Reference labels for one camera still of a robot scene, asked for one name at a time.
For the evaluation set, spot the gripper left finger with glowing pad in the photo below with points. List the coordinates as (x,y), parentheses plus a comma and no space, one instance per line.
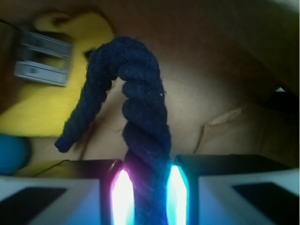
(92,192)

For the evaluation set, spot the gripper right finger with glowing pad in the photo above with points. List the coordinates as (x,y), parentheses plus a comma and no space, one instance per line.
(232,190)

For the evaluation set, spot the blue ball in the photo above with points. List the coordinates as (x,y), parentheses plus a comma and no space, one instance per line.
(14,153)

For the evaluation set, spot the yellow cloth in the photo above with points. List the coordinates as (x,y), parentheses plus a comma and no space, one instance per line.
(41,110)

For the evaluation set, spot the brown paper bag liner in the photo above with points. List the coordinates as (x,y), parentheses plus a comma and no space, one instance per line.
(220,61)

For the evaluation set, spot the grey metal buckle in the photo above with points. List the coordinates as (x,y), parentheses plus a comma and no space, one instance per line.
(43,59)

